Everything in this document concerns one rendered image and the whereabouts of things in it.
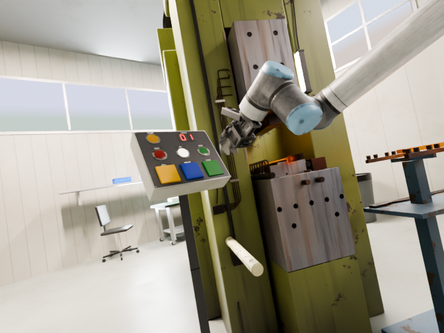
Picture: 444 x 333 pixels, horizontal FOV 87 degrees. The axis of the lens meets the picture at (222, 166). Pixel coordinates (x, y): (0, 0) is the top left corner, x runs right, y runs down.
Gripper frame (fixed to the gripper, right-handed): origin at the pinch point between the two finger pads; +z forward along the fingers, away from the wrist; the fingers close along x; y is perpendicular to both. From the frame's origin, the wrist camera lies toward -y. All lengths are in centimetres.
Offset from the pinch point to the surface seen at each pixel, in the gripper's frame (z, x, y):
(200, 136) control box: 11.0, 2.7, -17.7
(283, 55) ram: -23, 53, -43
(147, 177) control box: 12.4, -26.9, -0.1
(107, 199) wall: 353, 23, -191
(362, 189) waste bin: 99, 290, 10
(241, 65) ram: -12, 31, -45
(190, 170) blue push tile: 10.3, -10.7, 0.7
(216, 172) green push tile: 10.2, 0.2, 3.3
